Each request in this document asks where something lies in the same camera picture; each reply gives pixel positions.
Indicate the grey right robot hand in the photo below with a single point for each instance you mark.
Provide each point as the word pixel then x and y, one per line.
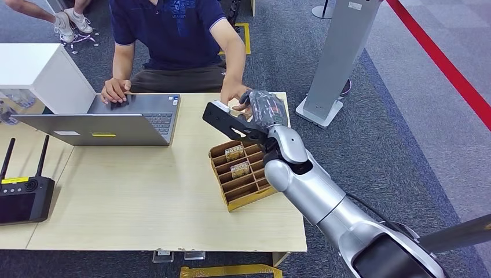
pixel 266 107

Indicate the person's left hand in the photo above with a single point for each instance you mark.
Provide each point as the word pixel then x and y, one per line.
pixel 232 92

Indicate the person's right hand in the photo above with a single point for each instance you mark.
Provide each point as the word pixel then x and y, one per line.
pixel 115 90

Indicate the person's left forearm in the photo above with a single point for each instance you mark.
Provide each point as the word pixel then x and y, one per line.
pixel 234 65

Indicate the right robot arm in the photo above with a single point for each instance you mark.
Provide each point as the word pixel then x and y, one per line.
pixel 314 192

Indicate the person's right forearm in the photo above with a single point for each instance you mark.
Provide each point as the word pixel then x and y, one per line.
pixel 122 63

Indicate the hotel key card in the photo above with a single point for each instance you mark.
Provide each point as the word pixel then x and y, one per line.
pixel 234 152
pixel 240 170

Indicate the brown wooden card organizer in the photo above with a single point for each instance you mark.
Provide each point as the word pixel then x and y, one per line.
pixel 241 192

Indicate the person with white shoes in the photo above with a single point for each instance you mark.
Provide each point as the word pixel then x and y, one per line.
pixel 30 9

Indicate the grey open laptop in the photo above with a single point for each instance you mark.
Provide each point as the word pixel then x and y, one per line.
pixel 96 128

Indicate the dark round base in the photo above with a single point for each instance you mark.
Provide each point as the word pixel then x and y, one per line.
pixel 346 87

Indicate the white cabinet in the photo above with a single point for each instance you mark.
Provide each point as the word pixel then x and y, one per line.
pixel 34 69

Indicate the grey kiosk stand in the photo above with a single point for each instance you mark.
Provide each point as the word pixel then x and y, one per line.
pixel 337 57

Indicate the wooden board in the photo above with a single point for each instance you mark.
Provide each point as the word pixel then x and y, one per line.
pixel 253 7

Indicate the black controller with antennas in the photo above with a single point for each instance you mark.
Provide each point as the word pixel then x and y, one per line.
pixel 27 199

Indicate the crinkled yellow floor tape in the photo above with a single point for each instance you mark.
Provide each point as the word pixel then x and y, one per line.
pixel 230 271

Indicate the red barrier tape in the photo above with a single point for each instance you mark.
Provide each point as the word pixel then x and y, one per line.
pixel 441 61

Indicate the dark grey metal bar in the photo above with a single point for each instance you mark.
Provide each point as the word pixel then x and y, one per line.
pixel 456 234

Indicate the black machine frame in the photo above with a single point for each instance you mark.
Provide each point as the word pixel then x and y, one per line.
pixel 232 11

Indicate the stanchion post with round base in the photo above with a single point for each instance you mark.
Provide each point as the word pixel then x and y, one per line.
pixel 322 13

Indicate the clear table bracket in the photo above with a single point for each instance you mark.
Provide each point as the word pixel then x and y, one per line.
pixel 194 256
pixel 163 256

